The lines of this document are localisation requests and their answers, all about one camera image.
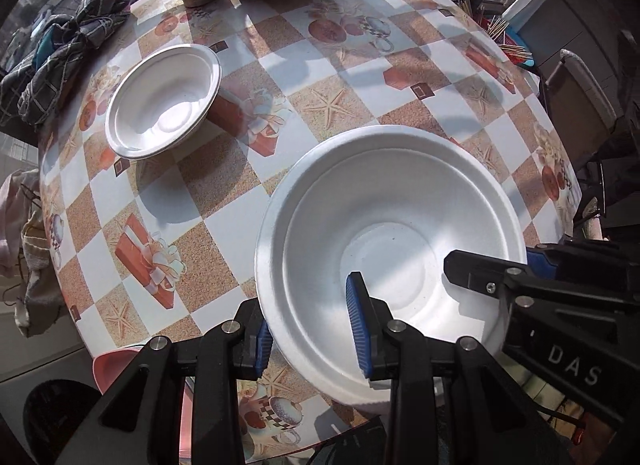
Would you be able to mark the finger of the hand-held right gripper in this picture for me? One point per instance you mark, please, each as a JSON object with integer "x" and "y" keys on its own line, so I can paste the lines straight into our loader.
{"x": 542, "y": 260}
{"x": 475, "y": 270}

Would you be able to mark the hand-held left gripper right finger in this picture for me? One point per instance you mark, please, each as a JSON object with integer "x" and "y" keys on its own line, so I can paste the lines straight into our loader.
{"x": 357, "y": 325}

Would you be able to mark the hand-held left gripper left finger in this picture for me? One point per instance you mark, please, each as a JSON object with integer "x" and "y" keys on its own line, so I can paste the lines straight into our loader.
{"x": 261, "y": 345}

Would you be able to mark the large white bowl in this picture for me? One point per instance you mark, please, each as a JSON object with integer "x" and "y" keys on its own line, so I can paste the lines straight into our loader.
{"x": 400, "y": 195}

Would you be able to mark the pink plastic bowl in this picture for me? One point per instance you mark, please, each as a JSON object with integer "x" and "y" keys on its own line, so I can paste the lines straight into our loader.
{"x": 107, "y": 367}

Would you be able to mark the small white bowl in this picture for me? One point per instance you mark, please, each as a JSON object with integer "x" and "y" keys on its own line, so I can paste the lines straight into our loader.
{"x": 160, "y": 95}

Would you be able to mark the brown folding chair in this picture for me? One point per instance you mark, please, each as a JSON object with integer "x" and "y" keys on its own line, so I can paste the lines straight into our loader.
{"x": 580, "y": 95}

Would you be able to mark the blue box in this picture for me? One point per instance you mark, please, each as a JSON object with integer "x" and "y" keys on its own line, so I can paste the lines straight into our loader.
{"x": 525, "y": 45}

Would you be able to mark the dark round object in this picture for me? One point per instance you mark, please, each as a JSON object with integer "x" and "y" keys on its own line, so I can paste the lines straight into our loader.
{"x": 50, "y": 410}

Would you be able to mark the bundle of toothpicks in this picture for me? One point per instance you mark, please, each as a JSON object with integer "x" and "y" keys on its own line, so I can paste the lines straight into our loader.
{"x": 495, "y": 27}

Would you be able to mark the beige cloth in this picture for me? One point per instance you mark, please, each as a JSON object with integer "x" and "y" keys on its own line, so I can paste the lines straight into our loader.
{"x": 30, "y": 255}

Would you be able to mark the printed checkered tablecloth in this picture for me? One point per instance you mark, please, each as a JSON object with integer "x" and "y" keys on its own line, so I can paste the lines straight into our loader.
{"x": 300, "y": 70}

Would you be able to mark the grey plaid cloth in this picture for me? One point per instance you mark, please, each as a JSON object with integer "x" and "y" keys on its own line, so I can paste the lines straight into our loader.
{"x": 65, "y": 60}

